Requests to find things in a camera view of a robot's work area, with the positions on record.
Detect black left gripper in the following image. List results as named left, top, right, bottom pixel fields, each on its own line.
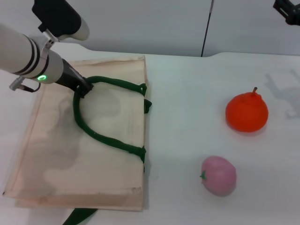
left=55, top=58, right=94, bottom=98

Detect cream canvas handbag green handles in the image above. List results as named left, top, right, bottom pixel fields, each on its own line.
left=2, top=55, right=153, bottom=225

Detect orange toy fruit with stem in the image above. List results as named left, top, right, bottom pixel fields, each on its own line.
left=225, top=86, right=269, bottom=134

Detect pink toy peach green leaf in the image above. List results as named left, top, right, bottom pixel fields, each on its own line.
left=200, top=155, right=237, bottom=197

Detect grey left wrist connector cable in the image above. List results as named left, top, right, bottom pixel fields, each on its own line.
left=9, top=76, right=41, bottom=92

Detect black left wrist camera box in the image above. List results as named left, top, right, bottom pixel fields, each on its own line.
left=32, top=0, right=90, bottom=57

